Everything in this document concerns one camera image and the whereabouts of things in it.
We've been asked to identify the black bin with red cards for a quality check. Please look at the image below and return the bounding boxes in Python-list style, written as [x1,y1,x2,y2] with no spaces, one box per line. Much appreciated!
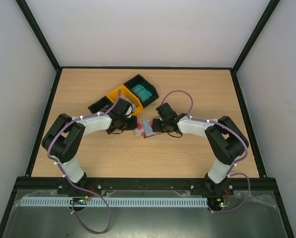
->
[88,96,113,114]

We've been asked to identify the red-white credit card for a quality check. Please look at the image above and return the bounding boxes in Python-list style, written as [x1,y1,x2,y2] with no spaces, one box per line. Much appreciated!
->
[135,121,145,136]
[142,119,156,138]

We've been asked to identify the brown leather card holder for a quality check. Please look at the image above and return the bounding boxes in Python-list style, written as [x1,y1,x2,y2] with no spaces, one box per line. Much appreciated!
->
[135,119,160,138]

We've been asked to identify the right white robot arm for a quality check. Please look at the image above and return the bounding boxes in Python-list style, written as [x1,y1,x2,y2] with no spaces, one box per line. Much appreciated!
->
[152,103,249,194]

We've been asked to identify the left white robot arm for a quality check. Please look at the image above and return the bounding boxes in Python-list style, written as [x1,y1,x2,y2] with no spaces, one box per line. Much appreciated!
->
[42,96,137,183]

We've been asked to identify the stack of white cards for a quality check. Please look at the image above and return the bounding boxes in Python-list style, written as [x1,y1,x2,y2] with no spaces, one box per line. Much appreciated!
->
[121,95,138,107]

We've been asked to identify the stack of teal cards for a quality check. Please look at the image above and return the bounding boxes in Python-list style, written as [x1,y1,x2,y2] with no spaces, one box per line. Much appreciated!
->
[131,84,152,102]

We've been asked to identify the black bin with teal cards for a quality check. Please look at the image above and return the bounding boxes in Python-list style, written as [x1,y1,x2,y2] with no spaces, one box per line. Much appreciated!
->
[123,74,159,108]

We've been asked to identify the yellow plastic bin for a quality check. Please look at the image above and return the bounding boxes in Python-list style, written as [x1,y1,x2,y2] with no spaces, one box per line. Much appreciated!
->
[106,85,144,116]

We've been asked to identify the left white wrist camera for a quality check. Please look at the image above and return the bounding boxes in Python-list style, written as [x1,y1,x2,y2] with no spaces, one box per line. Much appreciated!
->
[125,103,136,117]

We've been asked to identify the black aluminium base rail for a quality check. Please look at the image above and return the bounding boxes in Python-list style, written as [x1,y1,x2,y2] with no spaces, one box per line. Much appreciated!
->
[13,176,279,196]

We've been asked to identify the black cage frame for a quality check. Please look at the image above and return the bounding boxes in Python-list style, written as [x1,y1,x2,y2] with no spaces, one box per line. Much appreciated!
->
[0,0,296,238]

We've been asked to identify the light blue slotted cable duct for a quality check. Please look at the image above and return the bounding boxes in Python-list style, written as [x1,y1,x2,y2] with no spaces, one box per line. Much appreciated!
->
[20,197,208,208]

